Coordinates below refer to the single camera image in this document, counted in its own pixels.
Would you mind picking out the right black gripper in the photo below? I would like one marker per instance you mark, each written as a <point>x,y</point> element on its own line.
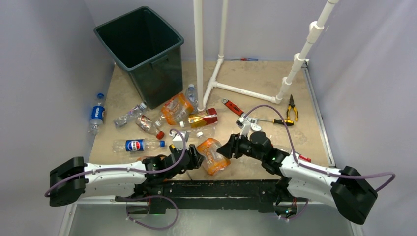
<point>232,146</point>

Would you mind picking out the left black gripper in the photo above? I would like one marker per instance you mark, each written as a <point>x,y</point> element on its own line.
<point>196,158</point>

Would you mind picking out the orange label bottle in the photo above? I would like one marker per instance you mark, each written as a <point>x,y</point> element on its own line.
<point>177,109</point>
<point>213,161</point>

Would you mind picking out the clear bottle white cap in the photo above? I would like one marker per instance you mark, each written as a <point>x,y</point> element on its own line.
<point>208,131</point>

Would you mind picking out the red gold label bottle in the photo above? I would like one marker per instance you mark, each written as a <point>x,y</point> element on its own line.
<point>200,119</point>

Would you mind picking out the pepsi bottle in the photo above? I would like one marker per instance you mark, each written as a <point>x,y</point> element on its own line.
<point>97,114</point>
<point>137,145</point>

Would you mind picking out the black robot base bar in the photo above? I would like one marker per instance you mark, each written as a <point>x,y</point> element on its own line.
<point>262,195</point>

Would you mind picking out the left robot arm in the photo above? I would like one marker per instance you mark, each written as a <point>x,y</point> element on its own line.
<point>76,179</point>

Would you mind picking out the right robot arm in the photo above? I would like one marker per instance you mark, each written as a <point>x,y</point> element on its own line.
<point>345,190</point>

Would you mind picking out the dark green plastic bin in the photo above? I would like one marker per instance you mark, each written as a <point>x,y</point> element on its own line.
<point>148,49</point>

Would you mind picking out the yellow black screwdriver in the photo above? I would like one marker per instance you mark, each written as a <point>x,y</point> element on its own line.
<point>172,149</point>

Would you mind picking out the red cap clear bottle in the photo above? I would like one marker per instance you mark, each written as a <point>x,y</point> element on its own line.
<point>148,126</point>

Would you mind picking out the clear small water bottle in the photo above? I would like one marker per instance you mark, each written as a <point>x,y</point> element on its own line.
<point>191,95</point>

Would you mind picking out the yellow black pliers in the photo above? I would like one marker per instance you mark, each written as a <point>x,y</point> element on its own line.
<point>292,107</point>

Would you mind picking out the crushed clear bottle left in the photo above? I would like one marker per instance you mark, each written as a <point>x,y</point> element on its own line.
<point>131,115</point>

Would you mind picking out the small red blue screwdriver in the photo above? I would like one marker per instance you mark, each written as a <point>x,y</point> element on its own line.
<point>245,59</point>

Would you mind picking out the red handle adjustable wrench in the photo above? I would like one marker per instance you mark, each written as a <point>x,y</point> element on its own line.
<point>233,107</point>

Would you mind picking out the Pepsi bottle by wall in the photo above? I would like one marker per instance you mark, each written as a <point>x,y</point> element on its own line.
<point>97,114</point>

